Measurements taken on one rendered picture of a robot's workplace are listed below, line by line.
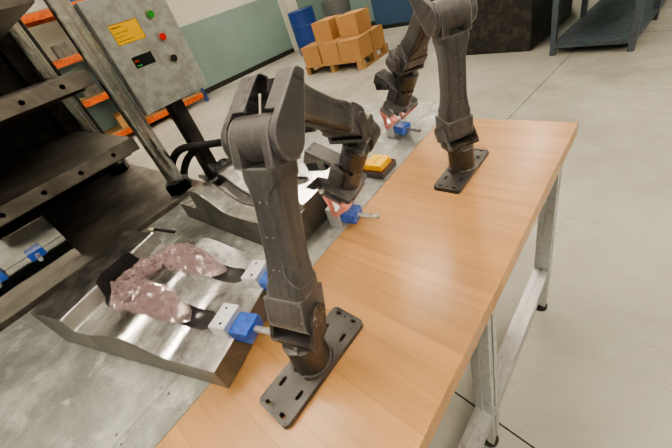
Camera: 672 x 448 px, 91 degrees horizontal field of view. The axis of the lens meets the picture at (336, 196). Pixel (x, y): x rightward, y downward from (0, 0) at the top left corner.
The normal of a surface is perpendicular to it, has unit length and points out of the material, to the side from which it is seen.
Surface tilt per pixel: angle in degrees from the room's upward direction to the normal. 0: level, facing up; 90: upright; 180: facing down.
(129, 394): 0
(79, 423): 0
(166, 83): 90
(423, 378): 0
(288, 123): 90
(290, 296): 70
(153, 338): 28
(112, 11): 90
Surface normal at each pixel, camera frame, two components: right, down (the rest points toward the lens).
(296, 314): -0.45, 0.30
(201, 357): -0.28, -0.79
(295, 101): 0.88, 0.01
